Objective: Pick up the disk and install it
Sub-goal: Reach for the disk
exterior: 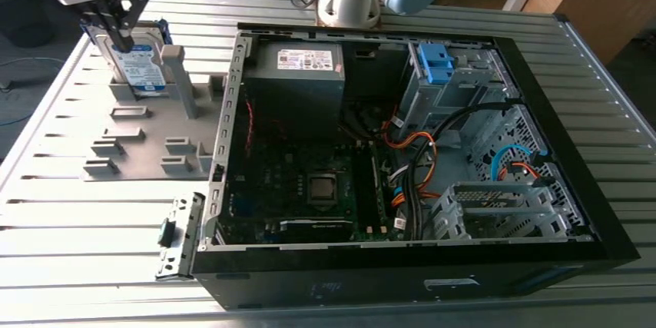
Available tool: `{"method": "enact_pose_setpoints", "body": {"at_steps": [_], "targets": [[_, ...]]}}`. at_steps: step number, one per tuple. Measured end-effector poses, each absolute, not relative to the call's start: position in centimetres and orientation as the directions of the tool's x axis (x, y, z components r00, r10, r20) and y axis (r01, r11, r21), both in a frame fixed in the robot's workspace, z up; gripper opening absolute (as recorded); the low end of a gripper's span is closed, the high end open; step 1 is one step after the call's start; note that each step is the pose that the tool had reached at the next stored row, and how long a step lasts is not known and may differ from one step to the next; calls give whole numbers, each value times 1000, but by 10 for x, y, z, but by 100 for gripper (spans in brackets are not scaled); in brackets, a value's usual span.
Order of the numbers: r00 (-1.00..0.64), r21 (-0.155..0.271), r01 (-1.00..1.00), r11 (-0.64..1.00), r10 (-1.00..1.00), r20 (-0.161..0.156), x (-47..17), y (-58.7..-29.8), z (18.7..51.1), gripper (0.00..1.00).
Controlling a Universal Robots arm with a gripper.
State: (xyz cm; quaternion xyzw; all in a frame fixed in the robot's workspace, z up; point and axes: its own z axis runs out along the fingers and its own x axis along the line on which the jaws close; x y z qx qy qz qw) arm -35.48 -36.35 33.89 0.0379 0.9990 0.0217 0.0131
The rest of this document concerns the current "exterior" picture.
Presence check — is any orange power wire bundle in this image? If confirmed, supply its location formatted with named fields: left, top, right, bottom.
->
left=382, top=131, right=443, bottom=212

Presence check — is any metal optical drive cage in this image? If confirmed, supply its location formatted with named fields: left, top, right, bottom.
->
left=399, top=41, right=519, bottom=141

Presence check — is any black CPU fan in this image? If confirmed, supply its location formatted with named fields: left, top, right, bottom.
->
left=341, top=99, right=397, bottom=139

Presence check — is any hard disk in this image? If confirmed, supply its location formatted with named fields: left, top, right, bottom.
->
left=82, top=18, right=174, bottom=98

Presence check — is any thin red wire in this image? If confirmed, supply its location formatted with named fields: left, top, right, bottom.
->
left=245, top=97, right=258, bottom=156

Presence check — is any blue data wire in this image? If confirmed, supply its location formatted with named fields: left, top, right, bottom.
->
left=491, top=144, right=550, bottom=183

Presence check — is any grey parts rack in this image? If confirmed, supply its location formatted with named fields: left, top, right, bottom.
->
left=79, top=44, right=230, bottom=183

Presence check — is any black PC case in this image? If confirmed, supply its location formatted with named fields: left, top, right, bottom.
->
left=193, top=22, right=642, bottom=310

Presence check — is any green motherboard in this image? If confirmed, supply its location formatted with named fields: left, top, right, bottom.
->
left=225, top=139, right=397, bottom=244

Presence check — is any black RAM slot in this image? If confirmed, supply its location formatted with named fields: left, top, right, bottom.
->
left=357, top=142, right=375, bottom=231

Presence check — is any grey power supply unit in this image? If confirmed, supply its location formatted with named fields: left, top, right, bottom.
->
left=245, top=41, right=346, bottom=141

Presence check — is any metal disk bay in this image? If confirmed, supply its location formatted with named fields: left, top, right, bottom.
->
left=429, top=181, right=586, bottom=240

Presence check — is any black graphics card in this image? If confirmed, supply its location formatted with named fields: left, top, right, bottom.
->
left=279, top=218, right=355, bottom=243

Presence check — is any silver CPU in socket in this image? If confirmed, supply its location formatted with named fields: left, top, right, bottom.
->
left=307, top=174, right=339, bottom=206

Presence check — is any blue floor cable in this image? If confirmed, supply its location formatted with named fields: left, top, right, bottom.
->
left=0, top=111, right=33, bottom=128

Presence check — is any blue plastic drive latch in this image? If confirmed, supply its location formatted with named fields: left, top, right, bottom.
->
left=418, top=42, right=457, bottom=85

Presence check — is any metal case latch bracket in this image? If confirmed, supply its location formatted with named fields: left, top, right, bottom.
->
left=155, top=191, right=207, bottom=281

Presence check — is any thick black case cable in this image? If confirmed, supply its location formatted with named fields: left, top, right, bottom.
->
left=402, top=103, right=514, bottom=240

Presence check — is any orange disk power wire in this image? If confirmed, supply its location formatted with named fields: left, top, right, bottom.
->
left=499, top=164, right=557, bottom=187

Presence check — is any green RAM stick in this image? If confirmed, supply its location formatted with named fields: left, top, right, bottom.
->
left=371, top=142, right=389, bottom=231

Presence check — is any black office chair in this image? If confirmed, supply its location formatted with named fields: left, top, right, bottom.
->
left=0, top=0, right=58, bottom=48

